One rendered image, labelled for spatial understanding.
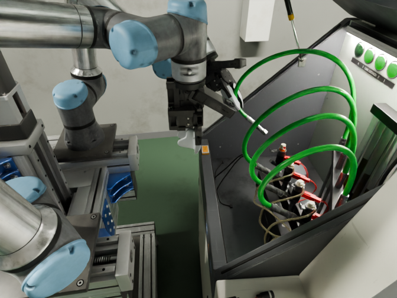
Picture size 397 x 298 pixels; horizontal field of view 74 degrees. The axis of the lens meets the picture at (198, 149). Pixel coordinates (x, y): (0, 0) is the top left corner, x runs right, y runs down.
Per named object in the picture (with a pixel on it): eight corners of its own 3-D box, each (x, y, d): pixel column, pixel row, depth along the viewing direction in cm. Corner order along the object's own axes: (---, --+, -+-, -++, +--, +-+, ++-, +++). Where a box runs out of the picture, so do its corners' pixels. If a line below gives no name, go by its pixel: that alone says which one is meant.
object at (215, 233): (199, 165, 132) (199, 139, 122) (208, 164, 132) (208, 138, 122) (211, 295, 83) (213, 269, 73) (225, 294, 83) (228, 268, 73)
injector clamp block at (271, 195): (253, 197, 110) (258, 169, 100) (276, 196, 110) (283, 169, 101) (277, 278, 83) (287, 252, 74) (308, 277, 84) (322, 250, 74)
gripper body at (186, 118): (170, 116, 68) (166, 71, 61) (202, 116, 69) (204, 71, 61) (169, 133, 62) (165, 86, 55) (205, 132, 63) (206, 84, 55)
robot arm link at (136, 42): (102, 61, 50) (149, 48, 56) (137, 78, 44) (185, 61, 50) (92, 16, 45) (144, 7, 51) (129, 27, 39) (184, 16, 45)
